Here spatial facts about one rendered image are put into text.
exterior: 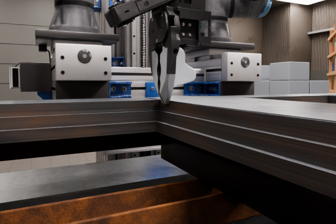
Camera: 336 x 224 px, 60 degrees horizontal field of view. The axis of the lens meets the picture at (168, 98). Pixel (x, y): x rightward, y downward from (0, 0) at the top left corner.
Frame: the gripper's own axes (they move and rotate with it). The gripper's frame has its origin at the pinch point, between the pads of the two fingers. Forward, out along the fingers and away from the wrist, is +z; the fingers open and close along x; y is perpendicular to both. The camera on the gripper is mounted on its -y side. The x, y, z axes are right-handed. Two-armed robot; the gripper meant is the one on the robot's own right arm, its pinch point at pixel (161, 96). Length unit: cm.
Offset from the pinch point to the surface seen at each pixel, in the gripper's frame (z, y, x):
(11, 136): 5.3, -22.0, 1.5
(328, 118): 0.7, 2.3, -27.9
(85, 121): 3.8, -11.9, 2.2
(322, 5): -235, 768, 546
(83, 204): 16.0, -12.6, 0.3
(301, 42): -127, 727, 580
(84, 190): 19.8, -9.8, 16.3
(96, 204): 16.4, -10.7, 0.3
